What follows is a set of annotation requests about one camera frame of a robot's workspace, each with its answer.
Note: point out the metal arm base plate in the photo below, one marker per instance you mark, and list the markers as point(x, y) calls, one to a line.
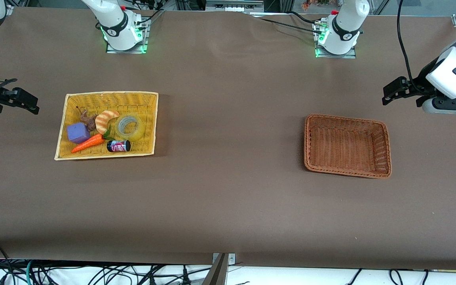
point(350, 56)
point(111, 50)

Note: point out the purple foam cube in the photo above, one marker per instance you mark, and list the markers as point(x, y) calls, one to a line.
point(78, 133)

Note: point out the striped orange toy croissant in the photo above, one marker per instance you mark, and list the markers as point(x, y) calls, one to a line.
point(103, 120)

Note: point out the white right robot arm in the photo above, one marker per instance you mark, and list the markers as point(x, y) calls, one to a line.
point(117, 23)

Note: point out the dark metal support post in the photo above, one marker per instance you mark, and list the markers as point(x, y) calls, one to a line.
point(217, 275)

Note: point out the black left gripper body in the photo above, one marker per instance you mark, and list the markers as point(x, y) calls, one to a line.
point(420, 84)

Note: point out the small black pink-label can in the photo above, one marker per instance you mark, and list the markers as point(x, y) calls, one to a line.
point(119, 146)

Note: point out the yellowish clear tape roll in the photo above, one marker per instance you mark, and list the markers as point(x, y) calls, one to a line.
point(139, 130)

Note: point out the orange toy carrot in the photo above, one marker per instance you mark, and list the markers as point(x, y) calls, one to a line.
point(89, 142)

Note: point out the brown toy root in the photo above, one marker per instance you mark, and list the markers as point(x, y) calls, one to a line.
point(90, 123)

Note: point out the brown wicker basket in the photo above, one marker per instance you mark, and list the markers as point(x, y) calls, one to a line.
point(346, 146)

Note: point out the silver table edge bracket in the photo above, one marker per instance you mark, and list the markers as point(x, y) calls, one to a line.
point(232, 259)

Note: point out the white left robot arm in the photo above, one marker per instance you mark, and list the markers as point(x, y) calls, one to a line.
point(346, 27)

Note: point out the aluminium frame rail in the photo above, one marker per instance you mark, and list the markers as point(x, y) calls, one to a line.
point(234, 6)

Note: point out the yellow wicker tray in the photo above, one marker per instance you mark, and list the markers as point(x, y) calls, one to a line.
point(133, 103)

